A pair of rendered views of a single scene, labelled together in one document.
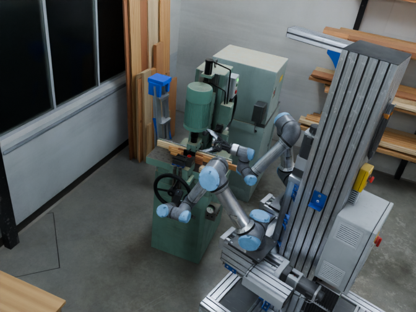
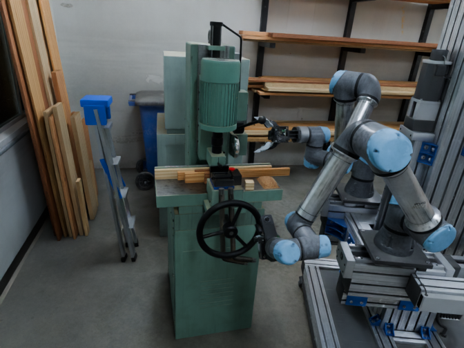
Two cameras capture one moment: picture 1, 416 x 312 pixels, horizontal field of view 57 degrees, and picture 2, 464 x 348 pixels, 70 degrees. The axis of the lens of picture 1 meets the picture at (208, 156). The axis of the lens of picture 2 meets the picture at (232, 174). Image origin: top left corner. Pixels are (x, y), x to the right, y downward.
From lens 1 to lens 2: 1.62 m
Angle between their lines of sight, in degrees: 29
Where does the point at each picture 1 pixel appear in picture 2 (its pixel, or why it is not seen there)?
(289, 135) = (375, 88)
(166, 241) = (200, 318)
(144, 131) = (73, 192)
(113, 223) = (95, 337)
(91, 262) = not seen: outside the picture
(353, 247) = not seen: outside the picture
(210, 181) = (400, 151)
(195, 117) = (226, 106)
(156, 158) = (173, 194)
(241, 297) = (354, 336)
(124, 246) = not seen: outside the picture
